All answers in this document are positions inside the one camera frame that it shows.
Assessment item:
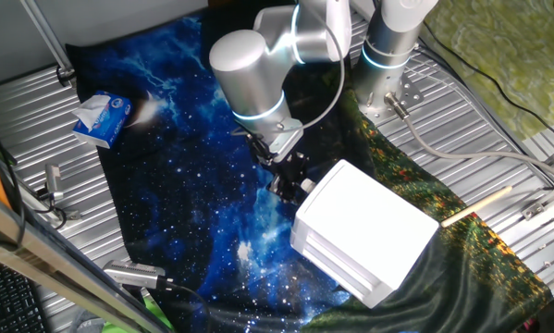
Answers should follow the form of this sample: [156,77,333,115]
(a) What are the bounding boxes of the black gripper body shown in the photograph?
[257,151,311,187]

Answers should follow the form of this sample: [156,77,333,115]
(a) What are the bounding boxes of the black camera cable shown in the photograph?
[158,277,213,333]

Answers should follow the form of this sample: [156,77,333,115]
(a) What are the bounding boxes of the dark grey cloth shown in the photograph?
[68,309,106,333]

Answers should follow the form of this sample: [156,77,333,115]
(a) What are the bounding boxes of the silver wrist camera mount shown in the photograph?
[269,117,305,163]

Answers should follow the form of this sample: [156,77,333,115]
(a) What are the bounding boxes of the thick grey base cable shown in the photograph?
[385,92,554,184]

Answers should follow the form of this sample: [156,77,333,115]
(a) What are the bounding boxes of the black gripper cable bundle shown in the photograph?
[246,131,276,167]

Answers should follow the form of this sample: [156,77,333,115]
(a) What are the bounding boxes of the wooden stick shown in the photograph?
[440,185,513,228]

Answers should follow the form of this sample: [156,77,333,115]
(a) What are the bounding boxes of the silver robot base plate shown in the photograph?
[359,73,425,127]

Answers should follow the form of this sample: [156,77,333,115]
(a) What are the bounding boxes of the white plastic drawer cabinet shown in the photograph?
[289,159,440,310]

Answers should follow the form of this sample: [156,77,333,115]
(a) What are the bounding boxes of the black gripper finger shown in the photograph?
[265,179,287,203]
[285,183,306,205]

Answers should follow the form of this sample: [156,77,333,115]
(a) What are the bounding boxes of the grey tripod pole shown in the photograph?
[19,0,77,87]

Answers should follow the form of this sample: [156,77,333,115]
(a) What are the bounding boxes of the thin black cable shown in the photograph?
[422,20,554,142]

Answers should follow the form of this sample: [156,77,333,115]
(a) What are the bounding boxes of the bright green cloth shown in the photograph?
[101,298,174,333]

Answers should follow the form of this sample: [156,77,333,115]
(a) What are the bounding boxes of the ridged silver camera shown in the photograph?
[103,259,174,291]

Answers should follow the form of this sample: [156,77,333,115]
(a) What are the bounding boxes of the galaxy and forest print cloth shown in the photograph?
[66,0,554,333]

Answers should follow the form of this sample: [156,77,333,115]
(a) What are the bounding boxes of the yellow green mat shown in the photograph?
[419,0,554,140]

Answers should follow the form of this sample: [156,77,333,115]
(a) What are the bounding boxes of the aluminium bracket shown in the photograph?
[521,138,554,221]

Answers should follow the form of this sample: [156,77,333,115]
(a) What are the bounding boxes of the metal frame bar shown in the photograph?
[0,184,171,333]

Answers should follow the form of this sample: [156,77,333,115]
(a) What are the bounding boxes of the black keyboard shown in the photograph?
[0,253,51,333]

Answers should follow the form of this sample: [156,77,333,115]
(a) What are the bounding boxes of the blue tissue box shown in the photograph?
[71,91,134,150]

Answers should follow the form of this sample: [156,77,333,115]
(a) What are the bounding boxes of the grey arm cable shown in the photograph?
[232,13,347,138]

